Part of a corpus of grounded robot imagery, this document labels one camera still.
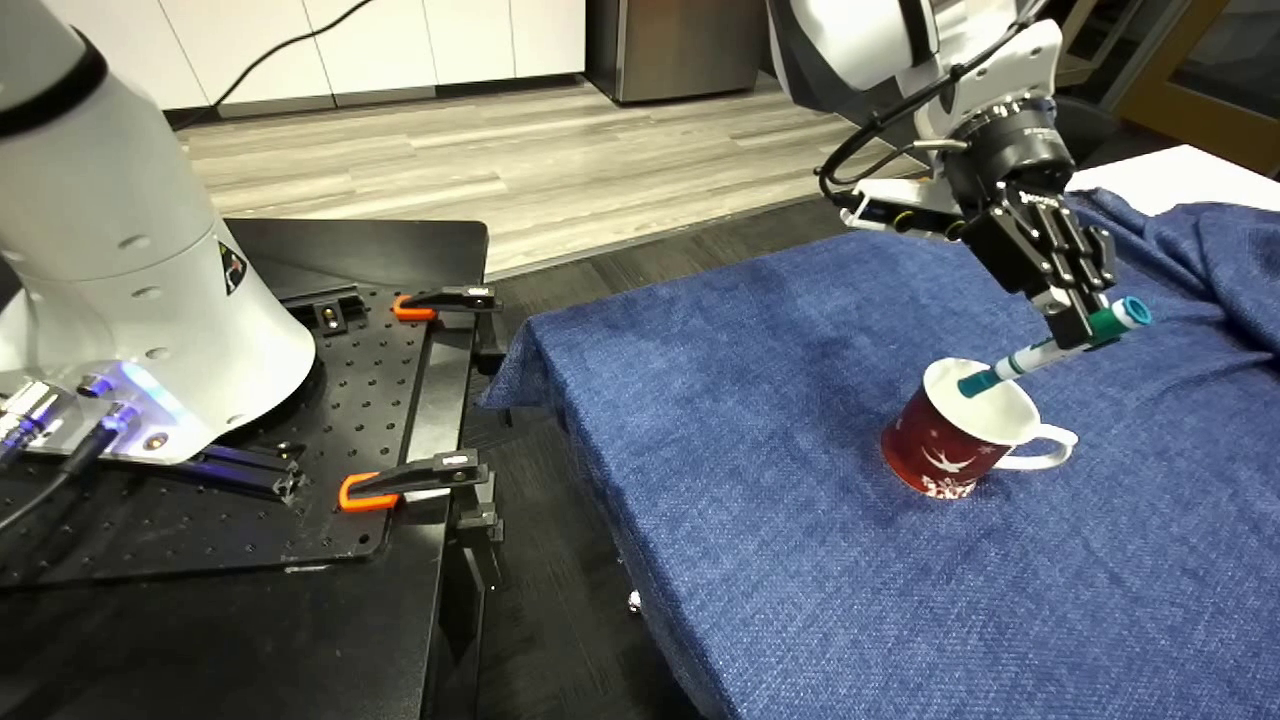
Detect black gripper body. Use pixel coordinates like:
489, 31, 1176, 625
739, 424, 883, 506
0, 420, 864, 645
956, 95, 1118, 318

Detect white marker teal caps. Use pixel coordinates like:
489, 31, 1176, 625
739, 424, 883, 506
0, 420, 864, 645
956, 293, 1160, 399

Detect red mug white inside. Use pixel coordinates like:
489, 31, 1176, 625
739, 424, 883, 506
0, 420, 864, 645
877, 351, 1079, 504

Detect blue fabric table cloth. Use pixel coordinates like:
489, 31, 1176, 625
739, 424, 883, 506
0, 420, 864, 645
481, 182, 1280, 720

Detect stainless steel appliance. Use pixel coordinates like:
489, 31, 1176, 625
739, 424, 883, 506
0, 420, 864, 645
582, 0, 768, 109

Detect white cabinets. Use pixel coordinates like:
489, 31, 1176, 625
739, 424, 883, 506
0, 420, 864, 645
23, 0, 591, 116

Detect small black block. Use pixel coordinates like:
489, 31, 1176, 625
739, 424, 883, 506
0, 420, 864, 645
293, 293, 370, 336

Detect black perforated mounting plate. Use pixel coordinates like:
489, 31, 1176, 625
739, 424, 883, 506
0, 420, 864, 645
0, 282, 470, 592

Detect black robot table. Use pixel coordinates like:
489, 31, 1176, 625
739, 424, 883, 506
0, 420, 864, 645
0, 214, 511, 720

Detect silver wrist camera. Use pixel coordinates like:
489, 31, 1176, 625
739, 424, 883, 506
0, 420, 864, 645
833, 177, 969, 245

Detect brown wooden frame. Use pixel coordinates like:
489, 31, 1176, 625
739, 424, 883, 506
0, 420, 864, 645
1064, 0, 1280, 179

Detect orange handled black clamp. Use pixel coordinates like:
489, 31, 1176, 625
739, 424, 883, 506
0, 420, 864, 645
388, 282, 502, 373
331, 449, 509, 553

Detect black wall cable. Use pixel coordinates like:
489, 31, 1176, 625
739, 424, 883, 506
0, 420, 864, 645
206, 0, 376, 113

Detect dark base cable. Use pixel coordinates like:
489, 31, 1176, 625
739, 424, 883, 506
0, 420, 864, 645
0, 396, 144, 538

